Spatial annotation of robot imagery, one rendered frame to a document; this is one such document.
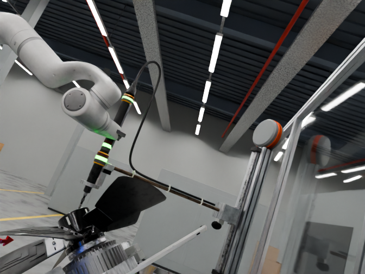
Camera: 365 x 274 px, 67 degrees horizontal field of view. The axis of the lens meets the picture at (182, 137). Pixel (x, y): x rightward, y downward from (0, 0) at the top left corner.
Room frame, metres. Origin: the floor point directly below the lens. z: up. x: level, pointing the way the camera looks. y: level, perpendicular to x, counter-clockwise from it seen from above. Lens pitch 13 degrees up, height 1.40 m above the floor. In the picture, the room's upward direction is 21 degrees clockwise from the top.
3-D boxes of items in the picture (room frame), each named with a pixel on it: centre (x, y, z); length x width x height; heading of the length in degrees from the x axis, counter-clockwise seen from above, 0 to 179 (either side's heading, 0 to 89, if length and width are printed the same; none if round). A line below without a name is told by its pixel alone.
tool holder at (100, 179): (1.04, 0.24, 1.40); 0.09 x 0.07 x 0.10; 115
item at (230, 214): (1.30, -0.32, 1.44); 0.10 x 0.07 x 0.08; 115
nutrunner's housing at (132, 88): (1.03, 0.25, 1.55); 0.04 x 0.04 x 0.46
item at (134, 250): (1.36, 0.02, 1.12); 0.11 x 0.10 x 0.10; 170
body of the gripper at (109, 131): (0.93, 0.27, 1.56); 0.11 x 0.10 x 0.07; 170
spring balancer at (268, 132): (1.34, -0.40, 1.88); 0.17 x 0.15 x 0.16; 170
